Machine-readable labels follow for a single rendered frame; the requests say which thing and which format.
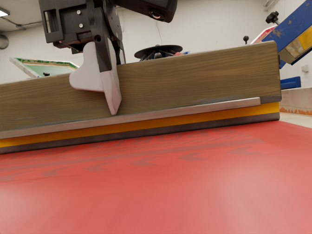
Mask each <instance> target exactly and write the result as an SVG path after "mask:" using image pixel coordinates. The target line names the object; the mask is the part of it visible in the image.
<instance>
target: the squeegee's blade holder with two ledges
mask: <svg viewBox="0 0 312 234"><path fill-rule="evenodd" d="M260 105H261V104H260V97H249V98H242V99H235V100H228V101H221V102H214V103H207V104H197V105H190V106H183V107H176V108H169V109H162V110H152V111H145V112H139V113H131V114H124V115H117V116H110V117H101V118H94V119H86V120H79V121H73V122H66V123H56V124H49V125H42V126H35V127H28V128H21V129H14V130H4V131H0V140H1V139H8V138H15V137H25V136H33V135H40V134H47V133H54V132H62V131H69V130H79V129H86V128H93V127H100V126H107V125H115V124H125V123H132V122H139V121H147V120H154V119H161V118H168V117H178V116H185V115H193V114H200V113H207V112H214V111H224V110H231V109H239V108H246V107H253V106H260Z"/></svg>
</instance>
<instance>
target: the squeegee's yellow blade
mask: <svg viewBox="0 0 312 234"><path fill-rule="evenodd" d="M279 111H280V109H279V102H274V103H267V104H261V105H260V106H253V107H246V108H239V109H231V110H221V111H214V112H207V113H200V114H193V115H185V116H178V117H168V118H161V119H154V120H147V121H139V122H132V123H122V124H115V125H107V126H100V127H93V128H86V129H79V130H69V131H62V132H54V133H47V134H40V135H33V136H23V137H15V138H8V139H1V140H0V147H7V146H15V145H22V144H29V143H40V142H47V141H54V140H62V139H69V138H77V137H87V136H94V135H102V134H110V133H117V132H124V131H132V130H142V129H149V128H157V127H164V126H172V125H180V124H189V123H197V122H205V121H212V120H219V119H227V118H234V117H245V116H252V115H259V114H267V113H275V112H279Z"/></svg>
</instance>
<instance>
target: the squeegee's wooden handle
mask: <svg viewBox="0 0 312 234"><path fill-rule="evenodd" d="M71 73H72V72H69V73H63V74H57V75H51V76H45V77H39V78H31V79H25V80H19V81H13V82H7V83H1V84H0V131H4V130H14V129H21V128H28V127H35V126H42V125H49V124H58V123H66V122H73V121H79V120H86V119H94V118H101V117H110V116H117V115H124V114H131V113H139V112H145V111H155V110H162V109H169V108H176V107H183V106H190V105H197V104H207V103H214V102H221V101H228V100H235V99H242V98H252V97H260V104H267V103H274V102H280V101H281V100H282V96H281V85H280V69H279V57H278V47H277V44H276V42H275V41H274V40H271V41H265V42H259V43H253V44H247V45H239V46H233V47H227V48H221V49H215V50H209V51H203V52H195V53H189V54H183V55H177V56H171V57H165V58H157V59H151V60H145V61H139V62H133V63H127V64H121V65H117V74H118V78H119V87H120V92H121V96H122V100H121V103H120V106H119V108H118V111H117V114H116V115H111V112H110V109H109V107H108V104H107V101H106V97H105V93H104V92H97V91H84V90H77V89H74V88H73V87H72V86H71V85H70V81H69V77H70V74H71Z"/></svg>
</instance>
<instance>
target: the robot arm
mask: <svg viewBox="0 0 312 234"><path fill-rule="evenodd" d="M116 6H120V7H123V8H126V9H129V10H132V11H134V12H137V13H140V14H143V15H146V16H149V17H150V18H153V19H155V20H158V21H161V22H166V23H170V22H171V21H172V19H173V17H174V15H175V12H176V8H177V0H39V7H40V11H41V17H42V22H43V27H44V32H45V39H46V43H53V46H54V47H57V48H59V49H62V48H69V49H70V48H71V52H72V54H78V53H83V57H84V61H83V64H82V65H81V66H80V67H79V68H77V69H76V70H75V71H73V72H72V73H71V74H70V77H69V81H70V85H71V86H72V87H73V88H74V89H77V90H84V91H97V92H104V93H105V97H106V101H107V104H108V107H109V109H110V112H111V115H116V114H117V111H118V108H119V106H120V103H121V100H122V96H121V92H120V87H119V78H118V74H117V65H121V64H125V63H126V59H125V53H124V46H123V42H122V40H123V35H122V29H121V26H120V20H119V16H118V13H117V10H116V9H115V8H116ZM45 12H47V15H48V20H49V26H50V31H51V32H50V33H49V32H48V27H47V22H46V15H45Z"/></svg>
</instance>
